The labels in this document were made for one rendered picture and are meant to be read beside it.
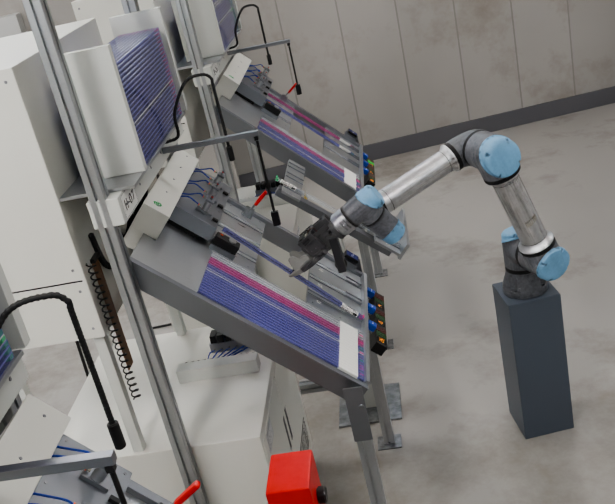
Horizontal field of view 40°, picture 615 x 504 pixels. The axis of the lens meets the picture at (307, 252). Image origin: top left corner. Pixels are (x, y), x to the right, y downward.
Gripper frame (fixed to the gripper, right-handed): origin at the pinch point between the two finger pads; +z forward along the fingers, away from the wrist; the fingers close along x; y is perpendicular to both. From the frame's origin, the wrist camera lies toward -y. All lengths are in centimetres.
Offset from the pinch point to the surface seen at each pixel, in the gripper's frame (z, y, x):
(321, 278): 0.1, -11.0, -13.3
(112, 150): -2, 64, 27
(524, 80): -79, -121, -390
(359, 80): 4, -35, -371
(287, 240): 4.7, 1.3, -30.1
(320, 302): 0.0, -11.2, 2.8
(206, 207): 3.1, 32.9, 1.0
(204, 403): 43.5, -6.8, 17.2
